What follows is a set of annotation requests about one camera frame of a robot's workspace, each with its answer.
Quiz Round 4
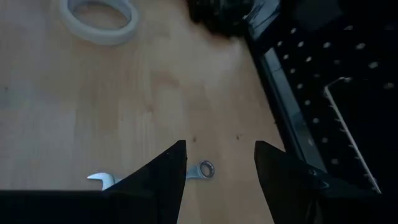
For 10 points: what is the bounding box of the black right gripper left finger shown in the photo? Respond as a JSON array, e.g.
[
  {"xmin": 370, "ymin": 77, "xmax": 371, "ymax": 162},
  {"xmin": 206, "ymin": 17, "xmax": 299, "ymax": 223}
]
[{"xmin": 104, "ymin": 139, "xmax": 188, "ymax": 224}]

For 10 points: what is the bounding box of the black pegboard cart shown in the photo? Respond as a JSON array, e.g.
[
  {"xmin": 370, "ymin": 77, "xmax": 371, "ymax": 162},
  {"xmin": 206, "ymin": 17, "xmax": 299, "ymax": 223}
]
[{"xmin": 242, "ymin": 0, "xmax": 398, "ymax": 200}]

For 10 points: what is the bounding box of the black aluminium table frame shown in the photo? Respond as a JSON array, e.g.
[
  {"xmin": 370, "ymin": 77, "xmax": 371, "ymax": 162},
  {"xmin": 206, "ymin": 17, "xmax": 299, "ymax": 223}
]
[{"xmin": 242, "ymin": 27, "xmax": 329, "ymax": 175}]

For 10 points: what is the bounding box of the silver wire hook rail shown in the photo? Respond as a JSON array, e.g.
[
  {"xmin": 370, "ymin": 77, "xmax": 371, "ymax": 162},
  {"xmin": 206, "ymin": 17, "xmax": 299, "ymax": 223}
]
[{"xmin": 323, "ymin": 76, "xmax": 382, "ymax": 194}]

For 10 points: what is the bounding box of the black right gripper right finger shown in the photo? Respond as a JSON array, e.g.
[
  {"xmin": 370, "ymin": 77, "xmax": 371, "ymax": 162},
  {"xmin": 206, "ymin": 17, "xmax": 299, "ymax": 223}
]
[{"xmin": 254, "ymin": 139, "xmax": 332, "ymax": 224}]

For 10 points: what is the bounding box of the silver combination wrench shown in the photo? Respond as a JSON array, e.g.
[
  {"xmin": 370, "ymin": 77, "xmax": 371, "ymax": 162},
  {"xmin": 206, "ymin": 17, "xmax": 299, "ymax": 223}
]
[{"xmin": 86, "ymin": 160, "xmax": 216, "ymax": 191}]

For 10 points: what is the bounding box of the white tape roll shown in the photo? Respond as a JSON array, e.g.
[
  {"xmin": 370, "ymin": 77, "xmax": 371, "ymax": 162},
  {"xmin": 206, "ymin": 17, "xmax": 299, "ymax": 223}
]
[{"xmin": 57, "ymin": 0, "xmax": 140, "ymax": 46}]

